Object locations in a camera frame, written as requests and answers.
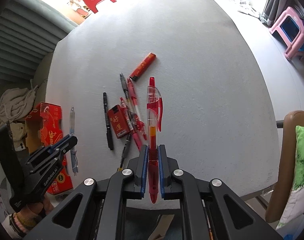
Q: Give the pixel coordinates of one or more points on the grey curtain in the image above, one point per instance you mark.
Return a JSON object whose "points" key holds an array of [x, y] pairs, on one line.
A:
{"points": [[29, 30]]}

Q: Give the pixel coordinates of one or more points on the black yellow pen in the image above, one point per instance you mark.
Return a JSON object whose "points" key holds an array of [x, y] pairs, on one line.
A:
{"points": [[125, 151]]}

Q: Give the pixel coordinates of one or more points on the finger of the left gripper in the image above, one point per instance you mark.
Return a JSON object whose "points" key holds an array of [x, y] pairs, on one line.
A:
{"points": [[66, 144], [58, 144]]}

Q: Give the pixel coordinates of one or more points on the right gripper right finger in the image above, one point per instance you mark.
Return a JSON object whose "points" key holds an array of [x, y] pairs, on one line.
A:
{"points": [[210, 209]]}

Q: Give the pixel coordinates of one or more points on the red box lighter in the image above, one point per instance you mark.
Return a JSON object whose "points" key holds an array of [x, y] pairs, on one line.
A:
{"points": [[118, 121]]}

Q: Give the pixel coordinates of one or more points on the black grey gel pen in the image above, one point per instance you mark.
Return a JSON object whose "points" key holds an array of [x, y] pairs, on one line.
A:
{"points": [[125, 89]]}

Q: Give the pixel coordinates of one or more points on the brown chair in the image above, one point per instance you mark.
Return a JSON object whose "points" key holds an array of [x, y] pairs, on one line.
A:
{"points": [[282, 188]]}

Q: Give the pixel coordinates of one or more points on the red transparent pen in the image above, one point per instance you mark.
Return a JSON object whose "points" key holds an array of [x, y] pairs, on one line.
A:
{"points": [[130, 125]]}

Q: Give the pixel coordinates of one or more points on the beige clothes pile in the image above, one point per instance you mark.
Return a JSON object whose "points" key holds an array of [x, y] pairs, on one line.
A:
{"points": [[16, 101]]}

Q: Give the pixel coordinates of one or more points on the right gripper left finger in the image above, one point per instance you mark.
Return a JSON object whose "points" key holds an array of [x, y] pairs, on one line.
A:
{"points": [[96, 209]]}

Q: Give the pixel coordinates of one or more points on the person left hand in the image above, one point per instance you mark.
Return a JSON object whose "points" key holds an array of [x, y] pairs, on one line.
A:
{"points": [[29, 216]]}

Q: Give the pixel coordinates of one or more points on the green patterned cushion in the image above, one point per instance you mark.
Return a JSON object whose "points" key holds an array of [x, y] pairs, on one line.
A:
{"points": [[295, 203]]}

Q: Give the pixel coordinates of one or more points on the pink plastic stool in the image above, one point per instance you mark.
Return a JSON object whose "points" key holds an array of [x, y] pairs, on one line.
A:
{"points": [[290, 28]]}

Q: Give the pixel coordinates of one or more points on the red cardboard box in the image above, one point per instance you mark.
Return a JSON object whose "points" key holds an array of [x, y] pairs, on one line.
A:
{"points": [[43, 125]]}

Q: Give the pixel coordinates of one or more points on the red clip gel pen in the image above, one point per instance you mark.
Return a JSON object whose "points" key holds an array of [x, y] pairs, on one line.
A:
{"points": [[154, 121]]}

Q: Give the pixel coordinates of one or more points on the long red lighter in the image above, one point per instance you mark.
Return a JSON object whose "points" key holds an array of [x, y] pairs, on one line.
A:
{"points": [[143, 66]]}

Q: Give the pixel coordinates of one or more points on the black marker pen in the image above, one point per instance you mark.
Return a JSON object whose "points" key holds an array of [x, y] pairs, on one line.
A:
{"points": [[107, 123]]}

